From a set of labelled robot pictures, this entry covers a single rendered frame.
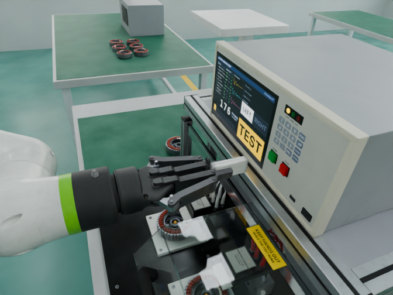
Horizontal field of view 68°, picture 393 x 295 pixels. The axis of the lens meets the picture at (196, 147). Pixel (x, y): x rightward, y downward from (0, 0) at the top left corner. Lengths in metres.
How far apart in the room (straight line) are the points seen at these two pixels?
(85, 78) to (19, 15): 3.22
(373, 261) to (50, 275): 1.62
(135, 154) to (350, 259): 0.94
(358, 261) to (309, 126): 0.23
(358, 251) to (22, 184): 0.52
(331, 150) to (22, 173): 0.45
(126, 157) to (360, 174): 0.96
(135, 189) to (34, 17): 4.80
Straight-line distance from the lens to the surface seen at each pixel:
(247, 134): 0.65
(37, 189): 0.46
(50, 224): 0.45
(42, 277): 1.90
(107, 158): 1.27
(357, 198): 0.55
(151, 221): 0.96
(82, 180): 0.46
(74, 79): 2.05
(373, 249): 0.59
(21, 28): 5.22
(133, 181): 0.46
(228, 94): 0.71
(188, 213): 0.92
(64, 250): 1.96
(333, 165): 0.47
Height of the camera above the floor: 1.52
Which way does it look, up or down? 36 degrees down
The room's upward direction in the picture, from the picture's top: 3 degrees clockwise
